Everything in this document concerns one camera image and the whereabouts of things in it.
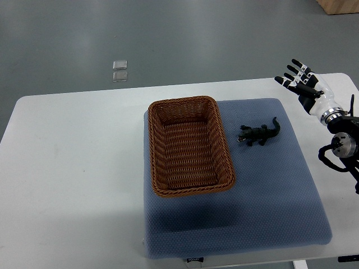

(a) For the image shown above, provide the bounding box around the floor socket plate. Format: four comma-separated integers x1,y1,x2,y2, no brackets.
113,60,127,70
113,71,128,82

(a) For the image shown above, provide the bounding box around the lower floor socket plate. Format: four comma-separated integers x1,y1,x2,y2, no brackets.
113,71,128,82

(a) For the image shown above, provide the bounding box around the blue-grey foam cushion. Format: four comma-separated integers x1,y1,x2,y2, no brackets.
144,98,332,259

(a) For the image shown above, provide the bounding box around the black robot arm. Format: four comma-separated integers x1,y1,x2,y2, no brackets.
318,95,358,180

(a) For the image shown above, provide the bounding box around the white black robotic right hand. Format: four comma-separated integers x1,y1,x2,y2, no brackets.
274,59,345,125

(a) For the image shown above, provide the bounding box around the wooden box corner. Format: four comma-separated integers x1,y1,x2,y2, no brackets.
317,0,358,15

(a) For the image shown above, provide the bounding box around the brown wicker basket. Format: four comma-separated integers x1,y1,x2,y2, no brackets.
148,96,236,198

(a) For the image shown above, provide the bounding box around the black table control panel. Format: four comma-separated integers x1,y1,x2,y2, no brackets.
338,254,359,263

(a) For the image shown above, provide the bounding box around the dark toy crocodile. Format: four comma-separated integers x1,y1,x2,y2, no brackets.
237,117,280,146

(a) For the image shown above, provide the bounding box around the upper floor socket plate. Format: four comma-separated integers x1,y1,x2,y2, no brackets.
113,60,127,70

